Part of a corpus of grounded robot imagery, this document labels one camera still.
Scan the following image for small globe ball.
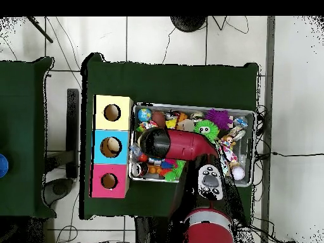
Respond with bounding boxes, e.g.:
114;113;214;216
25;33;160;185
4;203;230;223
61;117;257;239
137;108;153;123

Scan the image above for round black stand base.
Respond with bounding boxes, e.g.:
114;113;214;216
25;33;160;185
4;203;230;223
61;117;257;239
170;16;207;33

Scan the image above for shallow clear mesh bin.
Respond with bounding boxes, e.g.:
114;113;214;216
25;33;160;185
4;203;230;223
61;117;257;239
128;102;256;188

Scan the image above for small brown football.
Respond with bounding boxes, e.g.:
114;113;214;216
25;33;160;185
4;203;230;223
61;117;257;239
151;110;167;128

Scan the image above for black and red soda can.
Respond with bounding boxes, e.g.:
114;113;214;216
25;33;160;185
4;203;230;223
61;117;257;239
131;161;149;178

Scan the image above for doll in spotted dress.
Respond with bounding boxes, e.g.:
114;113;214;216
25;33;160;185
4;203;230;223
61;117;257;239
218;135;240;169

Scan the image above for colourful spotted cloth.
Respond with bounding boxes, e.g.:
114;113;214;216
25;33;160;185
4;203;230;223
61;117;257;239
136;120;159;132

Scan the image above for black rod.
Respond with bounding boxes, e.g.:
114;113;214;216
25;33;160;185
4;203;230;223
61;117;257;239
26;16;54;44

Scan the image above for green spiky toy with eyes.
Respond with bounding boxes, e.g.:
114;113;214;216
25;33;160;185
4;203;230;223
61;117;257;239
193;119;220;141

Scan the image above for purple spiky rubber toy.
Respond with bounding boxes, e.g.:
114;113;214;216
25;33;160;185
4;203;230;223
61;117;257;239
204;108;234;131

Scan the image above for grey round floor base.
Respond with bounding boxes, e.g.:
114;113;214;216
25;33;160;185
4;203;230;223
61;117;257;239
42;178;75;206

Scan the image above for plain wooden block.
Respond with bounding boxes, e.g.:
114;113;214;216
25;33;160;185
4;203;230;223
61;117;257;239
176;118;196;132

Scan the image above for wooden box with three holes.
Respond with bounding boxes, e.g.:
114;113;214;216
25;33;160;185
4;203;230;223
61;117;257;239
89;94;134;199

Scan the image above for clear plastic bottle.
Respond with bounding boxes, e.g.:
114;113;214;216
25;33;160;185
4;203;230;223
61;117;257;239
130;144;142;161

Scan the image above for black upright panel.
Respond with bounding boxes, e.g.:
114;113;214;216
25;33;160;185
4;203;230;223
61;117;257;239
66;88;80;179

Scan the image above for blue round object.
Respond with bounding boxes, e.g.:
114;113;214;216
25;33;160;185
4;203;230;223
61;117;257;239
0;153;9;178

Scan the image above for white baseball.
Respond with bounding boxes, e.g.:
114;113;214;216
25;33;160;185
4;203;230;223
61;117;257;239
231;166;246;181

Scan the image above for thin black cable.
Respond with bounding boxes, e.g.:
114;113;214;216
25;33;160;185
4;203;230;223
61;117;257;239
270;151;324;157

